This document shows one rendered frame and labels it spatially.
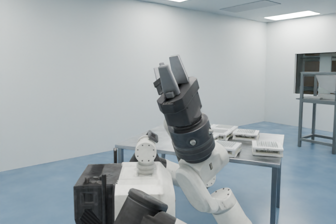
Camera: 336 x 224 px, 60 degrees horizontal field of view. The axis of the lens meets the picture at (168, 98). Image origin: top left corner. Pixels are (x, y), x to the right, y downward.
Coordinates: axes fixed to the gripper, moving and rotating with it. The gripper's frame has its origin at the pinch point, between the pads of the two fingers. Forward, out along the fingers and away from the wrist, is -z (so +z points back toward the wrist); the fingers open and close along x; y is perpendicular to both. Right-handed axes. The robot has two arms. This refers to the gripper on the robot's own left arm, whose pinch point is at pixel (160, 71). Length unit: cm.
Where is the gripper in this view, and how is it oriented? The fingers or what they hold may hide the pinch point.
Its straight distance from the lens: 127.9
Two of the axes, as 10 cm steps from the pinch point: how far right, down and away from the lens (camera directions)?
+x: 4.9, -3.0, -8.2
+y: -8.1, 1.9, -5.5
